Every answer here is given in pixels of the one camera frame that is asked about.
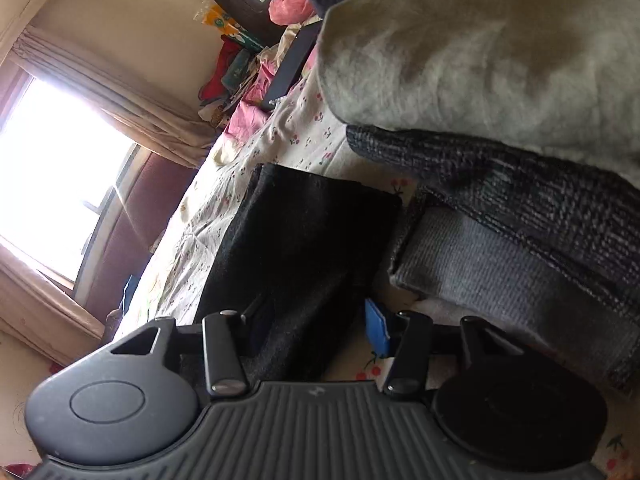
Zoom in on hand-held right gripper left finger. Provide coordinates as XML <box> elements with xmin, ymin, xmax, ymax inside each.
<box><xmin>107</xmin><ymin>300</ymin><xmax>276</xmax><ymax>398</ymax></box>

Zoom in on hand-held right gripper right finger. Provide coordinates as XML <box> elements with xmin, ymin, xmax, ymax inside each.
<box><xmin>365</xmin><ymin>299</ymin><xmax>523</xmax><ymax>397</ymax></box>

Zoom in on black pants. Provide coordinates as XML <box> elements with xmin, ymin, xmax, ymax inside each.
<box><xmin>192</xmin><ymin>162</ymin><xmax>403</xmax><ymax>383</ymax></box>

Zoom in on person's grey knit sweater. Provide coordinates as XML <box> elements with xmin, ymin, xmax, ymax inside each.
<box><xmin>387</xmin><ymin>204</ymin><xmax>640</xmax><ymax>397</ymax></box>

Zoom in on beige curtain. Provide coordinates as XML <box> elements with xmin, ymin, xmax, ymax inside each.
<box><xmin>0</xmin><ymin>240</ymin><xmax>107</xmax><ymax>367</ymax></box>
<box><xmin>10</xmin><ymin>25</ymin><xmax>217</xmax><ymax>168</ymax></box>

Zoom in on cherry print bed sheet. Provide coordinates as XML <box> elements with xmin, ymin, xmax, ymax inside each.
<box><xmin>107</xmin><ymin>17</ymin><xmax>640</xmax><ymax>480</ymax></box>

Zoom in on window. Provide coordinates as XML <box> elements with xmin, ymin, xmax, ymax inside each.
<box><xmin>0</xmin><ymin>72</ymin><xmax>138</xmax><ymax>286</ymax></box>

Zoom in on black tablet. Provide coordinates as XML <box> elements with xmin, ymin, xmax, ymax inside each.
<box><xmin>260</xmin><ymin>22</ymin><xmax>322</xmax><ymax>111</ymax></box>

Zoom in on red cloth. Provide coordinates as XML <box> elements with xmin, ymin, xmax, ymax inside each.
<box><xmin>199</xmin><ymin>40</ymin><xmax>242</xmax><ymax>102</ymax></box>

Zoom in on teal cloth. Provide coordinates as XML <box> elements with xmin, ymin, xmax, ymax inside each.
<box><xmin>222</xmin><ymin>50</ymin><xmax>253</xmax><ymax>92</ymax></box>

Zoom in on person's grey fleece jacket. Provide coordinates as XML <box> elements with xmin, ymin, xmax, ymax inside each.
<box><xmin>319</xmin><ymin>0</ymin><xmax>640</xmax><ymax>311</ymax></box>

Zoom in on yellow tissue pack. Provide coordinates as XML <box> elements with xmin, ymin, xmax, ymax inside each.
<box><xmin>201</xmin><ymin>4</ymin><xmax>263</xmax><ymax>52</ymax></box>

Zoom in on pink pillow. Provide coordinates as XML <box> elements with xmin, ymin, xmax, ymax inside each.
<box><xmin>269</xmin><ymin>0</ymin><xmax>322</xmax><ymax>26</ymax></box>

